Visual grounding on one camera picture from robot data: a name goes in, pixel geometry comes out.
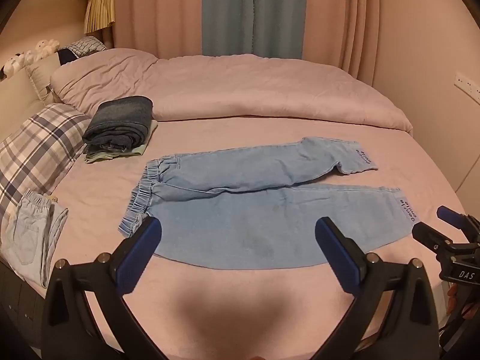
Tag person's right hand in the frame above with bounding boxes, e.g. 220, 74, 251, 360
447, 281, 460, 319

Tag dark bedside cabinet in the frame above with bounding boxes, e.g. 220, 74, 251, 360
0, 259, 46, 349

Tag pink duvet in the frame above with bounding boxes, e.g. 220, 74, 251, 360
50, 47, 413, 134

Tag pink bed sheet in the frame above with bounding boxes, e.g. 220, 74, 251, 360
19, 116, 480, 360

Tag white wall power socket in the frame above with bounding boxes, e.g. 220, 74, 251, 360
454, 70, 480, 103

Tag yellow pleated fabric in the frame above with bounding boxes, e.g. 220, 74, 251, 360
84, 0, 115, 34

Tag folded dark denim jeans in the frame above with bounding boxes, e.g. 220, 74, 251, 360
82, 96, 154, 153

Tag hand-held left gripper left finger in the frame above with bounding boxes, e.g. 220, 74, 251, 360
40, 215, 166, 360

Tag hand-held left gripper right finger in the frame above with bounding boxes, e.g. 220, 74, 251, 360
311, 217, 440, 360

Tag small light blue jeans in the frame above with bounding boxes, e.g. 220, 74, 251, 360
0, 190, 69, 289

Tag folded pale green cloth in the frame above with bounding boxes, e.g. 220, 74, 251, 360
84, 120, 159, 164

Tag dark blue checked pillow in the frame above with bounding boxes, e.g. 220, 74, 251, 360
58, 37, 107, 64

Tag blue curtain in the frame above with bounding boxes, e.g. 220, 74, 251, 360
202, 0, 310, 61

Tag white plush toy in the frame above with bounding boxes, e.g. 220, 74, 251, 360
0, 54, 28, 80
35, 38, 61, 59

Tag large plaid pillow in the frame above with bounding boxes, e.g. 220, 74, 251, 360
0, 103, 92, 229

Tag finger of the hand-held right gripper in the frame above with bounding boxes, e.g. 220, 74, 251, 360
437, 205, 480, 242
412, 223, 456, 259

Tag light blue denim pants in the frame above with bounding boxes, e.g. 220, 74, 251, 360
118, 137, 421, 271

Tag pink curtain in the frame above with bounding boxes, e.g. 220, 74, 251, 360
300, 0, 379, 83
112, 0, 205, 61

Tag white cushion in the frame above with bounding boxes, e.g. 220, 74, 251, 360
28, 54, 62, 104

